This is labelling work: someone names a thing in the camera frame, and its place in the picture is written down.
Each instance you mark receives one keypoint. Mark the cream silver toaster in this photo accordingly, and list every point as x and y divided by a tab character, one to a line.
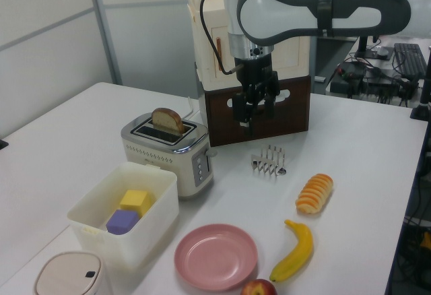
171	158

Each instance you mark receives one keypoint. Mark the red apple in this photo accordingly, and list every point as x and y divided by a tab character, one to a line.
258	288

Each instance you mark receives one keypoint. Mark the black monitor stand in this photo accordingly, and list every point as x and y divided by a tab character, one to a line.
370	50

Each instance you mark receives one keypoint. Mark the silver toast rack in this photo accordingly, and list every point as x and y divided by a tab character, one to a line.
268	162

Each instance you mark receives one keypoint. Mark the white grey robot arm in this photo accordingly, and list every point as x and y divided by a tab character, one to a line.
286	8

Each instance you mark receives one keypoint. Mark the white plastic storage box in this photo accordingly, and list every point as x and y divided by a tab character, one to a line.
124	214

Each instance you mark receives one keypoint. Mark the pink plate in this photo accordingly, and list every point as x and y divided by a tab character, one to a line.
216	257

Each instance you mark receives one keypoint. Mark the beige lidded bin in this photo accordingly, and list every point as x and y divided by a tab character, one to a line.
69	274

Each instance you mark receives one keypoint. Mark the dark brown wooden crate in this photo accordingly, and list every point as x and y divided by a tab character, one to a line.
289	113

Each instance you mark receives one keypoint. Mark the yellow cube block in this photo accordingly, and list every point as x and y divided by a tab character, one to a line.
134	200

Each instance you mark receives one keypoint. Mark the cream wooden cabinet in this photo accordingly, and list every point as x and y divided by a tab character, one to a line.
208	35

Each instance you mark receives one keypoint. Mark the black keyboard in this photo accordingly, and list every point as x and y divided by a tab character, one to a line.
408	58

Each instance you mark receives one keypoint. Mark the purple cube block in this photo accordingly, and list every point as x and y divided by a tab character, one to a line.
122	222

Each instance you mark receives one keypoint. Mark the orange striped bread roll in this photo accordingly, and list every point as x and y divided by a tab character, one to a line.
314	194

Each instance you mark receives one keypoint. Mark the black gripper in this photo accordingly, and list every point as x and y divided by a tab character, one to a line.
256	76

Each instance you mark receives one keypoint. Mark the toast bread slice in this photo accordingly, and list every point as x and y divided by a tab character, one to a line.
167	120

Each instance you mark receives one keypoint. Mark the yellow banana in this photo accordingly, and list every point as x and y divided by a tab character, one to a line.
296	251

